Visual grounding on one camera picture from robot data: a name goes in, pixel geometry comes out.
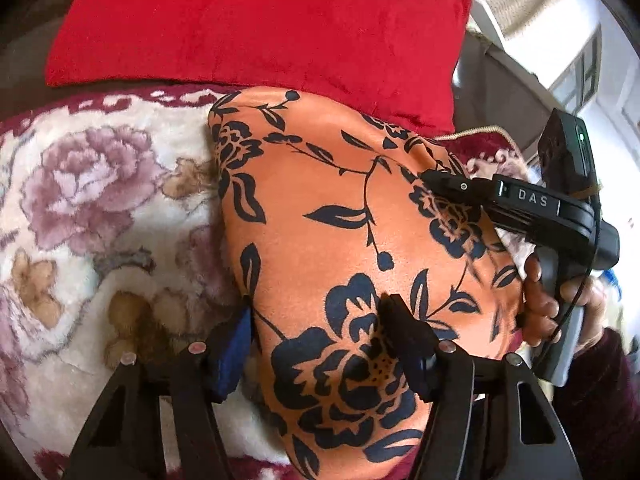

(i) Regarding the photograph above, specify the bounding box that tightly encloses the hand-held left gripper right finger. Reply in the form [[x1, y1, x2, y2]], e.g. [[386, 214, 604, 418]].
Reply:
[[379, 294, 586, 480]]

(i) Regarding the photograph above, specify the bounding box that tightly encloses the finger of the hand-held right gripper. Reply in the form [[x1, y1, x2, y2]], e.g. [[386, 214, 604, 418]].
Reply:
[[421, 169, 500, 208]]

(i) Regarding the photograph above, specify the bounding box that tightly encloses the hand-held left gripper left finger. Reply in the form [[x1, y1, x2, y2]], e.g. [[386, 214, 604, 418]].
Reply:
[[60, 304, 257, 480]]

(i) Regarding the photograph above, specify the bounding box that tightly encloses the orange black floral cloth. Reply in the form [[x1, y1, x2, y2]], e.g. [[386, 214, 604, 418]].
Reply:
[[207, 87, 531, 480]]

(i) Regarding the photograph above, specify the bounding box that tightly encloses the person's right forearm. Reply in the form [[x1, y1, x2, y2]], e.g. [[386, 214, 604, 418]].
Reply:
[[550, 327, 640, 480]]

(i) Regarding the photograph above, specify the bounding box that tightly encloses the person's right hand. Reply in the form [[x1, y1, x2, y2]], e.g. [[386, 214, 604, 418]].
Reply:
[[519, 252, 623, 361]]

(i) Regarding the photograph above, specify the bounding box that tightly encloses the grey upholstered furniture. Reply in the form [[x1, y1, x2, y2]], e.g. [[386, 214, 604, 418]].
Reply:
[[450, 35, 557, 163]]

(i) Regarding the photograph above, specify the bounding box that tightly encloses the window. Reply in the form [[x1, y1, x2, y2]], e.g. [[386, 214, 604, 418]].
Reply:
[[549, 24, 607, 117]]

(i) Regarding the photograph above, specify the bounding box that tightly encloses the maroon cream floral blanket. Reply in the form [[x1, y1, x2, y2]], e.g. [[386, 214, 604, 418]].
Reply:
[[0, 85, 543, 480]]

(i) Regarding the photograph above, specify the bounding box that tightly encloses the red pillow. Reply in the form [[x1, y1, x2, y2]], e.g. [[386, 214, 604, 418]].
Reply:
[[45, 0, 473, 137]]

